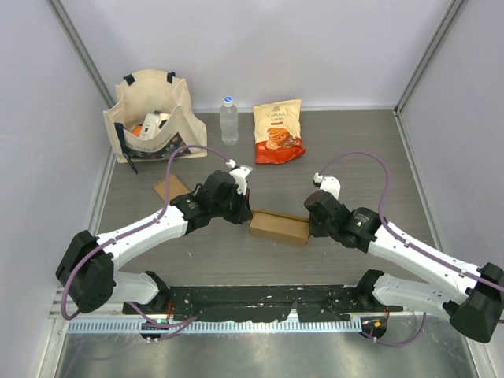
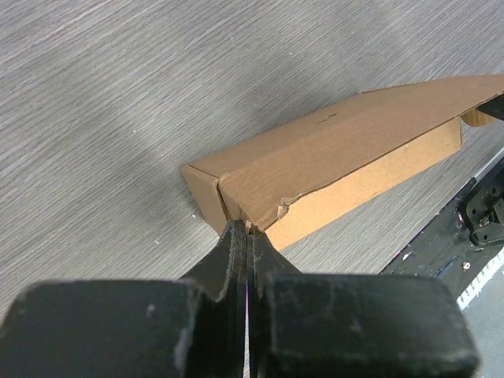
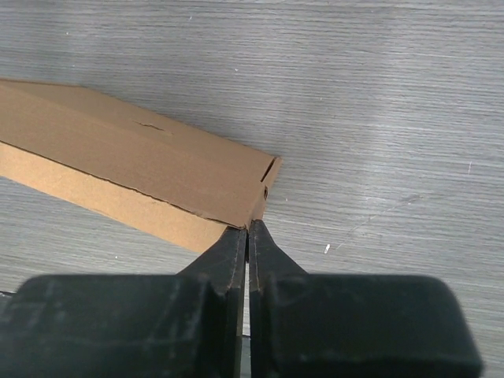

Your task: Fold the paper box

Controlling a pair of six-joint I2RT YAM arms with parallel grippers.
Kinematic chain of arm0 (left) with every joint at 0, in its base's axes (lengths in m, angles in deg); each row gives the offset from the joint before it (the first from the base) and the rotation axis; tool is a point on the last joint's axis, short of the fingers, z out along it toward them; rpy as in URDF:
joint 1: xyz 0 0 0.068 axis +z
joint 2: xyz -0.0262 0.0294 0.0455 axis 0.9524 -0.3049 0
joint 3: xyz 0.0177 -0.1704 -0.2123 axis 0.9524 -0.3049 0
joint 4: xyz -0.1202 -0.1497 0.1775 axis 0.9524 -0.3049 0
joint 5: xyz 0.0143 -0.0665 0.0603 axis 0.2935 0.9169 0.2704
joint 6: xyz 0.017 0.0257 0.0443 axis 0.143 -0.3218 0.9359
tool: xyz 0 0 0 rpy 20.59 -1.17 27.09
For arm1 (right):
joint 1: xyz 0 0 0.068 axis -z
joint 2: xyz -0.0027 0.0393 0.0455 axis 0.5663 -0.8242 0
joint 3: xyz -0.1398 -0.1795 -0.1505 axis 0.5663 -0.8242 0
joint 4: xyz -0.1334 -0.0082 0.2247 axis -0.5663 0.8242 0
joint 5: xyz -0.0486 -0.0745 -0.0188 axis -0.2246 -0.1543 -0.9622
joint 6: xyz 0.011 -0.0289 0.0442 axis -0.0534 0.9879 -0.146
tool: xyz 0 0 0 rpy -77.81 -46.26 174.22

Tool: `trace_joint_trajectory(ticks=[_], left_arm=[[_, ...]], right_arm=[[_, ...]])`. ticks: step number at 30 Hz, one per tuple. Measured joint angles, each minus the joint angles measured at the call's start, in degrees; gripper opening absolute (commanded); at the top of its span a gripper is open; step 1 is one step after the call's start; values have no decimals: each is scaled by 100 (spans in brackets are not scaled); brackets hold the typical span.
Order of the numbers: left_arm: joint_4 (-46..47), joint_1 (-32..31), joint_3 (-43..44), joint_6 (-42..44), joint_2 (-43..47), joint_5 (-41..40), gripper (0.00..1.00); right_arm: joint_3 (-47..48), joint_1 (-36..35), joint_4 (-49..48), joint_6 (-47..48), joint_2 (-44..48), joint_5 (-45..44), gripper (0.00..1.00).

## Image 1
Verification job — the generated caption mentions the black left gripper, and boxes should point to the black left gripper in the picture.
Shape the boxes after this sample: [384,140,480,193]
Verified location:
[212,185,254,225]

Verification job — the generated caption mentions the small brown cardboard box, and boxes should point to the small brown cardboard box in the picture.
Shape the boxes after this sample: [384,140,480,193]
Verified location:
[154,174,190,202]

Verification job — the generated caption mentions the large cardboard box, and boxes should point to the large cardboard box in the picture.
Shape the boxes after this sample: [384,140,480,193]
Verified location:
[249,210,309,246]

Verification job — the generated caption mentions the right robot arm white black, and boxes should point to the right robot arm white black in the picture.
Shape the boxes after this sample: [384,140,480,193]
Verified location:
[304,190,503,343]

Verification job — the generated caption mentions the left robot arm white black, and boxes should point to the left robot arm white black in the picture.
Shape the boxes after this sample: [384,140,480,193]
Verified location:
[55,165,252,314]

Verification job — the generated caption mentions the white box in tote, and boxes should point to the white box in tote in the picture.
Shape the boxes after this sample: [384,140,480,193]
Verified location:
[138,111,170,140]

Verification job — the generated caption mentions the cassava chips bag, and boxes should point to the cassava chips bag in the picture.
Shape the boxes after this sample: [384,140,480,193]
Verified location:
[253,99,306,165]

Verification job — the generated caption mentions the clear plastic water bottle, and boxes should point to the clear plastic water bottle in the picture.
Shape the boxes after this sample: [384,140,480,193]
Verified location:
[220,96,239,146]

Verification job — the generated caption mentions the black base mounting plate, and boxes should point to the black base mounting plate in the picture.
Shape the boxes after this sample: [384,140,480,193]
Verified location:
[139,285,387,323]

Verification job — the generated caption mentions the orange item in tote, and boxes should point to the orange item in tote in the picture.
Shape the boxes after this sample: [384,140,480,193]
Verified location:
[132,124,143,137]

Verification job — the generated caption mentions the beige canvas tote bag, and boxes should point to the beige canvas tote bag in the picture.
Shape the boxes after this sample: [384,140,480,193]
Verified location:
[103,69,207,171]

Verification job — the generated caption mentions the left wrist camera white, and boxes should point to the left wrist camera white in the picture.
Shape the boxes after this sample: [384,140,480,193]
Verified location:
[225,159,253,195]

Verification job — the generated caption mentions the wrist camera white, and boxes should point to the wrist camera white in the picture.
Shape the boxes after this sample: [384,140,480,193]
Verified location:
[225,159,253,195]
[313,172,341,199]

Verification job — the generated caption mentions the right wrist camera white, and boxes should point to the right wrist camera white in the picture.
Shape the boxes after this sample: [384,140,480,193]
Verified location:
[313,172,341,199]

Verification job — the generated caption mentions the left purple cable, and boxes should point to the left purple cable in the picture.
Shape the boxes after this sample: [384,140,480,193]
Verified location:
[61,145,237,342]

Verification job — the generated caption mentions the purple cable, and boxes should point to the purple cable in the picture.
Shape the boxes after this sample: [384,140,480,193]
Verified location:
[61,145,237,342]
[318,151,504,347]

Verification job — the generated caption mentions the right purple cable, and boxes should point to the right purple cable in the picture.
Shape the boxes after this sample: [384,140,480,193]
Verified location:
[318,151,504,347]

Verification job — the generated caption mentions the slotted cable duct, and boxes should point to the slotted cable duct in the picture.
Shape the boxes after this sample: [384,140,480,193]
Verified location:
[66,317,362,335]

